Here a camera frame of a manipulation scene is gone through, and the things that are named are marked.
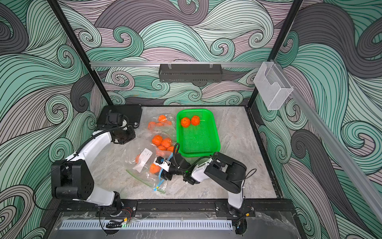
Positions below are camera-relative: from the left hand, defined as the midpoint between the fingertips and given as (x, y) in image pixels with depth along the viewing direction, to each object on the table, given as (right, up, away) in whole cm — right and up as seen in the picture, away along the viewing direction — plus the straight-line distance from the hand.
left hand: (135, 134), depth 88 cm
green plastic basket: (+38, -1, +17) cm, 41 cm away
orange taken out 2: (+38, +8, +16) cm, 41 cm away
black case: (-3, +11, -18) cm, 21 cm away
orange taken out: (+30, +7, +16) cm, 35 cm away
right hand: (+15, -19, -6) cm, 25 cm away
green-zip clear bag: (+12, -23, -9) cm, 27 cm away
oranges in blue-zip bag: (+16, -7, +4) cm, 18 cm away
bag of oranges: (+16, +6, +15) cm, 23 cm away
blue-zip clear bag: (+6, -13, -10) cm, 18 cm away
